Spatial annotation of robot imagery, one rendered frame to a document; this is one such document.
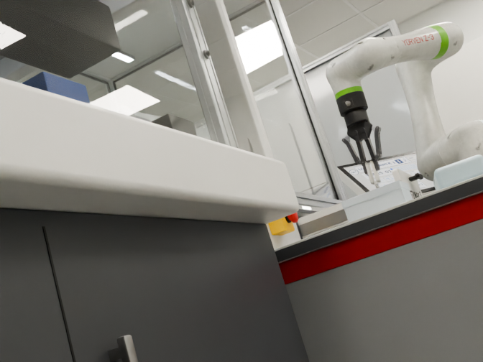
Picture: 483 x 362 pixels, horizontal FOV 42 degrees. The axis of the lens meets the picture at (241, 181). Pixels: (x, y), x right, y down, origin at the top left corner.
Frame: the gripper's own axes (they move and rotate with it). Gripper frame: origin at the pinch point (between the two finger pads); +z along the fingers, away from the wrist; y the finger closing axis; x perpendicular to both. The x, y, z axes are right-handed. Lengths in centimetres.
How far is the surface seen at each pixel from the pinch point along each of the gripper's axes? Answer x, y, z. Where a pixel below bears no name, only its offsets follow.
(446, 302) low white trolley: -75, 24, 40
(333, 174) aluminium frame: 42, -25, -12
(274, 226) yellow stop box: -41.8, -19.4, 12.6
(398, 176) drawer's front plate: -18.8, 11.2, 6.6
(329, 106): 162, -52, -74
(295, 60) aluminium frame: 43, -28, -63
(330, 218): -17.8, -11.9, 12.1
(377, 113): 161, -26, -59
